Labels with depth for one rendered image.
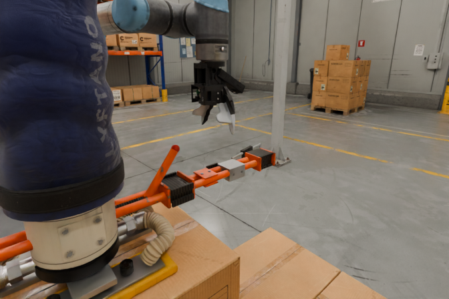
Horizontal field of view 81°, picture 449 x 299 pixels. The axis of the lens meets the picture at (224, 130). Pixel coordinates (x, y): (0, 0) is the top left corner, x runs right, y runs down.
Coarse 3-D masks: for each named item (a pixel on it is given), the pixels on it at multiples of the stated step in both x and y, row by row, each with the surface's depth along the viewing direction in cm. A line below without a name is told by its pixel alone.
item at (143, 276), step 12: (120, 264) 57; (132, 264) 58; (144, 264) 61; (156, 264) 61; (168, 264) 61; (120, 276) 57; (132, 276) 57; (144, 276) 58; (156, 276) 58; (108, 288) 54; (120, 288) 54; (132, 288) 55; (144, 288) 56
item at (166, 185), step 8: (168, 176) 77; (176, 176) 77; (184, 176) 75; (160, 184) 70; (168, 184) 73; (176, 184) 73; (184, 184) 73; (192, 184) 72; (160, 192) 71; (168, 192) 68; (176, 192) 69; (184, 192) 72; (192, 192) 74; (168, 200) 69; (176, 200) 69; (184, 200) 71; (168, 208) 69
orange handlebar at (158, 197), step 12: (204, 168) 84; (216, 168) 85; (204, 180) 77; (216, 180) 80; (144, 192) 70; (156, 192) 72; (132, 204) 64; (144, 204) 65; (120, 216) 62; (0, 240) 51; (12, 240) 52; (24, 240) 54; (0, 252) 48; (12, 252) 49; (24, 252) 51
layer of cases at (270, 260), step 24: (264, 240) 132; (288, 240) 132; (240, 264) 117; (264, 264) 117; (288, 264) 117; (312, 264) 117; (240, 288) 105; (264, 288) 105; (288, 288) 105; (312, 288) 105; (336, 288) 105; (360, 288) 105
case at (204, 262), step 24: (168, 216) 83; (144, 240) 72; (192, 240) 72; (216, 240) 72; (192, 264) 64; (216, 264) 64; (24, 288) 57; (48, 288) 57; (168, 288) 57; (192, 288) 58; (216, 288) 63
